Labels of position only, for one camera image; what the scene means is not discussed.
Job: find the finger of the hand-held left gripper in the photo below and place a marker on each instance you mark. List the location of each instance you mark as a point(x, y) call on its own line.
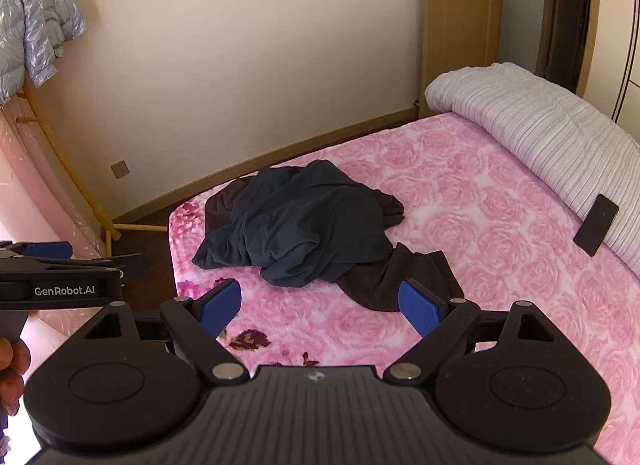
point(131, 265)
point(47, 250)

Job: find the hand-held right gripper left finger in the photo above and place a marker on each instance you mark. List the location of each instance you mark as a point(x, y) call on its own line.
point(222, 302)

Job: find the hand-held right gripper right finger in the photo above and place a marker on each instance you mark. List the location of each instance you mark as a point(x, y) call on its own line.
point(417, 307)

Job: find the dark brown garment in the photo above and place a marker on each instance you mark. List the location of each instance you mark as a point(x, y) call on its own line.
point(400, 275)

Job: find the dark navy garment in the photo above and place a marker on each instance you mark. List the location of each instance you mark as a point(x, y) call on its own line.
point(300, 225)

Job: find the wooden clothes rack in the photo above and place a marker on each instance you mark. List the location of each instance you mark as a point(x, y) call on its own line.
point(110, 230)

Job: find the person's left hand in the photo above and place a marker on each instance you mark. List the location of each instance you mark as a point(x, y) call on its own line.
point(12, 360)

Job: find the pink curtain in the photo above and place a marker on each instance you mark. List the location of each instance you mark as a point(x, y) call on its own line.
point(30, 185)

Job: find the pink rose blanket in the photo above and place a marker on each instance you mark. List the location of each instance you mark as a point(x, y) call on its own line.
point(500, 225)

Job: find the white ribbed quilt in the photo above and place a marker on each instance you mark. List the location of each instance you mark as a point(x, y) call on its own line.
point(525, 110)

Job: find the silver puffer jacket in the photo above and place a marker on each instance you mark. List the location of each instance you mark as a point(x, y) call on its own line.
point(35, 10)

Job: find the light wooden door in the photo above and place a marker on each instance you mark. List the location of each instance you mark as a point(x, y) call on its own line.
point(465, 35)

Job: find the cream wardrobe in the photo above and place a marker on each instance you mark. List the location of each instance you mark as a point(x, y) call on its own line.
point(617, 35)

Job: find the beige wall socket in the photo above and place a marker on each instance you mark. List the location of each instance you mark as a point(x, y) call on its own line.
point(120, 169)

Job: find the dark brown door frame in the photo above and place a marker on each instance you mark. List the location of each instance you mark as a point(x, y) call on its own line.
point(562, 10)

